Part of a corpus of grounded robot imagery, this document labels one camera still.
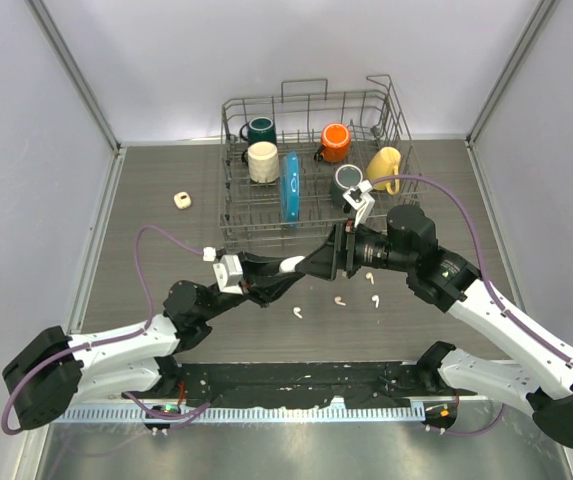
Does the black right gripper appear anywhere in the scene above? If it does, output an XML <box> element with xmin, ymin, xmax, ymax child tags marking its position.
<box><xmin>296</xmin><ymin>218</ymin><xmax>415</xmax><ymax>281</ymax></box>

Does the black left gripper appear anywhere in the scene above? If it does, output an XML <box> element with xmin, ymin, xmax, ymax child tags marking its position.
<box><xmin>200</xmin><ymin>251</ymin><xmax>301</xmax><ymax>322</ymax></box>

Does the white earbud charging case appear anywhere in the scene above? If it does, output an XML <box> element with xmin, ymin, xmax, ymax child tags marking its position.
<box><xmin>279</xmin><ymin>255</ymin><xmax>305</xmax><ymax>273</ymax></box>

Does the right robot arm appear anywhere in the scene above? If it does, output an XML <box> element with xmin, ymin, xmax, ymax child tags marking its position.
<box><xmin>290</xmin><ymin>205</ymin><xmax>573</xmax><ymax>448</ymax></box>

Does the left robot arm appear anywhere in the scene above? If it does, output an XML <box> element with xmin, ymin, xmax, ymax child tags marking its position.
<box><xmin>1</xmin><ymin>248</ymin><xmax>305</xmax><ymax>435</ymax></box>

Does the beige earbud charging case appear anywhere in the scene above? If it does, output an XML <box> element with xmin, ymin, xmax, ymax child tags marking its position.
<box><xmin>173</xmin><ymin>191</ymin><xmax>192</xmax><ymax>210</ymax></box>

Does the blue plastic plate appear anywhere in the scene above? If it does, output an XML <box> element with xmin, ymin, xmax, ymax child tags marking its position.
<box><xmin>280</xmin><ymin>151</ymin><xmax>300</xmax><ymax>227</ymax></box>

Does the grey mug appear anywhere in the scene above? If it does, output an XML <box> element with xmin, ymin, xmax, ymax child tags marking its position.
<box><xmin>330</xmin><ymin>164</ymin><xmax>363</xmax><ymax>213</ymax></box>

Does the orange mug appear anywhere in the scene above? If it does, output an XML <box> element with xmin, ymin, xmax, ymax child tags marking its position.
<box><xmin>313</xmin><ymin>123</ymin><xmax>351</xmax><ymax>164</ymax></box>

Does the yellow mug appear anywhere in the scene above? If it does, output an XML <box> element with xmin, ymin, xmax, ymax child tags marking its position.
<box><xmin>366</xmin><ymin>147</ymin><xmax>401</xmax><ymax>195</ymax></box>

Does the cream ribbed mug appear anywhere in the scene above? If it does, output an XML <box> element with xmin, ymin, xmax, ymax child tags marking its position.
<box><xmin>242</xmin><ymin>141</ymin><xmax>280</xmax><ymax>184</ymax></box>

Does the dark green mug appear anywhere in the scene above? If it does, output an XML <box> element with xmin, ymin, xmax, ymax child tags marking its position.
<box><xmin>239</xmin><ymin>116</ymin><xmax>277</xmax><ymax>145</ymax></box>

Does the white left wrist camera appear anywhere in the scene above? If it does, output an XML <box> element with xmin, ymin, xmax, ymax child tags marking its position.
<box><xmin>202</xmin><ymin>247</ymin><xmax>244</xmax><ymax>295</ymax></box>

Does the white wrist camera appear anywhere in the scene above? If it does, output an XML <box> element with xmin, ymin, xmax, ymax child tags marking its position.
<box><xmin>202</xmin><ymin>247</ymin><xmax>244</xmax><ymax>295</ymax></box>
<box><xmin>343</xmin><ymin>180</ymin><xmax>375</xmax><ymax>227</ymax></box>

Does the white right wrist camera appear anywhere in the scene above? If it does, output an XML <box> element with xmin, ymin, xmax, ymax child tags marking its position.
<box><xmin>343</xmin><ymin>180</ymin><xmax>375</xmax><ymax>227</ymax></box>

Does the grey wire dish rack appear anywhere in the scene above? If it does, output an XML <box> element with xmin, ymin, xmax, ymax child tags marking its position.
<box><xmin>219</xmin><ymin>74</ymin><xmax>425</xmax><ymax>251</ymax></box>

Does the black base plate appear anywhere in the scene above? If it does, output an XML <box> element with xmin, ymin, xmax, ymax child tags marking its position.
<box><xmin>134</xmin><ymin>361</ymin><xmax>455</xmax><ymax>410</ymax></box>

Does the white slotted cable duct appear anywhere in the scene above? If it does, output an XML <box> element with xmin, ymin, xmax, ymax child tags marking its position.
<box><xmin>57</xmin><ymin>399</ymin><xmax>425</xmax><ymax>424</ymax></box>

